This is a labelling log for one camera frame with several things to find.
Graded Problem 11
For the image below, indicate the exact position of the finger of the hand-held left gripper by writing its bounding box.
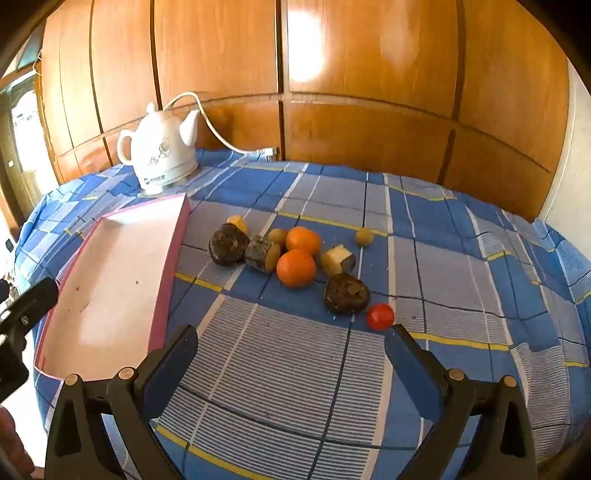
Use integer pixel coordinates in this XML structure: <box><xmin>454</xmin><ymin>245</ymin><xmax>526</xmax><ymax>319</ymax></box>
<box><xmin>9</xmin><ymin>277</ymin><xmax>60</xmax><ymax>331</ymax></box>

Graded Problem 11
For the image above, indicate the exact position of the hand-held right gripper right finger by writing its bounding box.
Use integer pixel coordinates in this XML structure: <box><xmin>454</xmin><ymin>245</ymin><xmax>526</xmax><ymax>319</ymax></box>
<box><xmin>385</xmin><ymin>324</ymin><xmax>539</xmax><ymax>480</ymax></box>

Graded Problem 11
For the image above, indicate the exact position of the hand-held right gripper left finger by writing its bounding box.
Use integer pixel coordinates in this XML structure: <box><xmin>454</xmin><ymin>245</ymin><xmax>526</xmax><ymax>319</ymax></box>
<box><xmin>45</xmin><ymin>324</ymin><xmax>199</xmax><ymax>480</ymax></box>

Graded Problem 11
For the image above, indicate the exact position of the red cherry tomato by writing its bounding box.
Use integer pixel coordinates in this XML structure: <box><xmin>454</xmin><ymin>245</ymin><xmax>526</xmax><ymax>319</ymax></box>
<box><xmin>366</xmin><ymin>303</ymin><xmax>395</xmax><ymax>331</ymax></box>

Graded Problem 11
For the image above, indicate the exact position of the pink shallow tray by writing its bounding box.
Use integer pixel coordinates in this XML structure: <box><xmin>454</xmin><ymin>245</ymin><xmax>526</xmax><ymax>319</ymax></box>
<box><xmin>34</xmin><ymin>193</ymin><xmax>191</xmax><ymax>381</ymax></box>

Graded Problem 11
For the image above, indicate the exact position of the dark brown water chestnut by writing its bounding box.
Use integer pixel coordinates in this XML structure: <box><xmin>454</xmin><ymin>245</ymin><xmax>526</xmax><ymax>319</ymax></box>
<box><xmin>208</xmin><ymin>223</ymin><xmax>250</xmax><ymax>267</ymax></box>
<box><xmin>323</xmin><ymin>273</ymin><xmax>371</xmax><ymax>316</ymax></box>

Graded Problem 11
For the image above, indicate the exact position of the pale cube-shaped sugarcane piece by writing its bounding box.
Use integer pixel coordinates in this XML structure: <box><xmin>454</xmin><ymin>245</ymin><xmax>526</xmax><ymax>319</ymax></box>
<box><xmin>320</xmin><ymin>244</ymin><xmax>357</xmax><ymax>276</ymax></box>

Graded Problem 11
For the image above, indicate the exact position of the round sugarcane segment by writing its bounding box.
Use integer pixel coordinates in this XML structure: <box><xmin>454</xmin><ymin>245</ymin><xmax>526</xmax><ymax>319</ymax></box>
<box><xmin>244</xmin><ymin>235</ymin><xmax>282</xmax><ymax>274</ymax></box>

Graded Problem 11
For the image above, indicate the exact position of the orange mandarin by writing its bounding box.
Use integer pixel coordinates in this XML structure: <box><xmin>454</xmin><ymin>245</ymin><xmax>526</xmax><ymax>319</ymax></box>
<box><xmin>276</xmin><ymin>248</ymin><xmax>317</xmax><ymax>289</ymax></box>
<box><xmin>285</xmin><ymin>226</ymin><xmax>322</xmax><ymax>256</ymax></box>

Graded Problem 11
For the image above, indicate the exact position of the person's left hand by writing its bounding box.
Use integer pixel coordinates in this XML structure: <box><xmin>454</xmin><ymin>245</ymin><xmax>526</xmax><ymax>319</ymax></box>
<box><xmin>0</xmin><ymin>408</ymin><xmax>35</xmax><ymax>480</ymax></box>

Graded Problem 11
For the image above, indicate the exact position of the blue plaid cloth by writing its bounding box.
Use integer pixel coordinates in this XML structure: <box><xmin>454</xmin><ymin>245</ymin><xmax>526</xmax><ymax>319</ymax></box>
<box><xmin>13</xmin><ymin>148</ymin><xmax>591</xmax><ymax>480</ymax></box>

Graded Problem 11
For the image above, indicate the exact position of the wooden framed doorway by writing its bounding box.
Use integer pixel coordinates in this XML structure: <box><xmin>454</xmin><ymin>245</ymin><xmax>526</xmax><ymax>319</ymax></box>
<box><xmin>0</xmin><ymin>46</ymin><xmax>44</xmax><ymax>232</ymax></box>

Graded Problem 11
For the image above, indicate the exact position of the white ceramic electric kettle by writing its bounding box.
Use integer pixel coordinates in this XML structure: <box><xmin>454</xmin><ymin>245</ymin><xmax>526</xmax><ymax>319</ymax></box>
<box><xmin>117</xmin><ymin>102</ymin><xmax>202</xmax><ymax>195</ymax></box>

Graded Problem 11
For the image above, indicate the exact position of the white kettle power cable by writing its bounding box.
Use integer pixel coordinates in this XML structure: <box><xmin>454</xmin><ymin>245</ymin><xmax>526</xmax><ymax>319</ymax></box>
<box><xmin>161</xmin><ymin>91</ymin><xmax>266</xmax><ymax>155</ymax></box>

